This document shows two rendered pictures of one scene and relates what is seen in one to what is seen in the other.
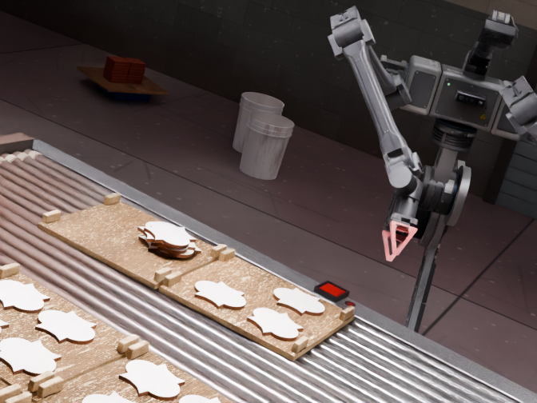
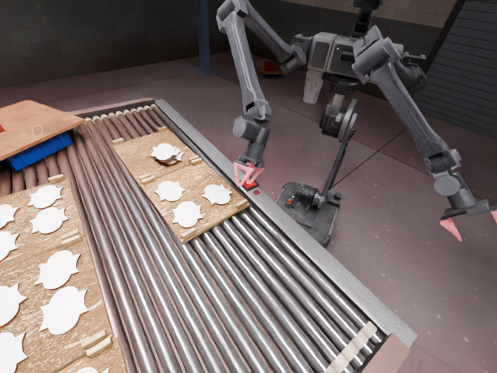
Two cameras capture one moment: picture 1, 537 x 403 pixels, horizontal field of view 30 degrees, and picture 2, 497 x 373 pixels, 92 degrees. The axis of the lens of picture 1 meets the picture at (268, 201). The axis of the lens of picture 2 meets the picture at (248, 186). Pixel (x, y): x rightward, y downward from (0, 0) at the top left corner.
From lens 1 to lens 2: 187 cm
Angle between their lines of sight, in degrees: 29
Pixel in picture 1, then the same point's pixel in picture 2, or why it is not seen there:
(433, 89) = (328, 53)
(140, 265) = (141, 170)
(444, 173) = (336, 109)
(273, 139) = (313, 88)
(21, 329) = (23, 222)
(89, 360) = (38, 249)
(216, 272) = (183, 173)
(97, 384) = (19, 272)
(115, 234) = (146, 150)
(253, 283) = (200, 180)
